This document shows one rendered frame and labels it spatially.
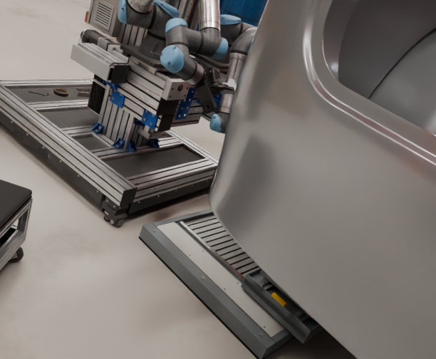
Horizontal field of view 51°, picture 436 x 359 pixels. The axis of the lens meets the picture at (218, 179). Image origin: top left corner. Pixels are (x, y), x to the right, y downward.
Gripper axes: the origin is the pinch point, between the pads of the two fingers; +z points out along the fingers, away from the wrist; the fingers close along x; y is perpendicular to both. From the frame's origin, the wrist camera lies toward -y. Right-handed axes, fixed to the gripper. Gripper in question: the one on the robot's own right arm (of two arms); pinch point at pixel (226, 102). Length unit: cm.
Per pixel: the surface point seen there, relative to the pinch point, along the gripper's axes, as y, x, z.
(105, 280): -55, 71, 5
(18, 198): -28, 68, -39
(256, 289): -65, 21, 45
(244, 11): 347, 134, 346
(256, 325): -80, 20, 38
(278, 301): -71, 12, 44
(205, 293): -64, 40, 33
